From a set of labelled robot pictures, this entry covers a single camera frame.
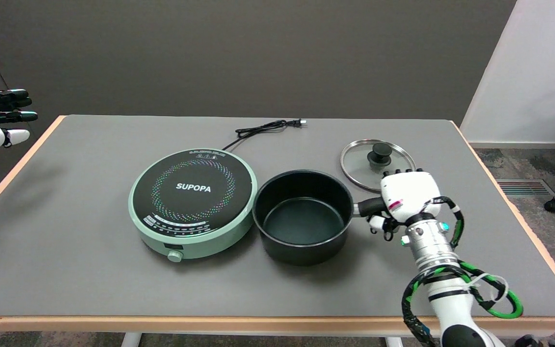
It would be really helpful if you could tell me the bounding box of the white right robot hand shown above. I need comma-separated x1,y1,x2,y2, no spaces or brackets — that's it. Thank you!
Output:
367,168,443,240

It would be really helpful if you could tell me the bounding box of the black soup pot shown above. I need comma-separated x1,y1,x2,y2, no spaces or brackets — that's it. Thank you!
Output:
252,170,388,266

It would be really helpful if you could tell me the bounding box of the glass pot lid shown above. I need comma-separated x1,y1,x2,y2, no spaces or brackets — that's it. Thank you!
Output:
340,139,416,193

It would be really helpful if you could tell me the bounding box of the floor air vent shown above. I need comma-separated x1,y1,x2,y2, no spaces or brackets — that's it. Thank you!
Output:
495,179,555,197

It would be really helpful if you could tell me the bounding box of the grey table mat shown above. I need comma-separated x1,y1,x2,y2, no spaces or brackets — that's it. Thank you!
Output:
0,115,555,318

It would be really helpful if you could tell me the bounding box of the green induction cooker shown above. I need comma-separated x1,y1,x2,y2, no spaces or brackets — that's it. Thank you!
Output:
128,148,260,263

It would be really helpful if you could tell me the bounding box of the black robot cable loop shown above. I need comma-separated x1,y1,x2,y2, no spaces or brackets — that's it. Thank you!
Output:
401,196,524,347

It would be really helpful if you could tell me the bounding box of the black power cord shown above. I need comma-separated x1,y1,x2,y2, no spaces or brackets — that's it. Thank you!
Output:
222,119,306,152

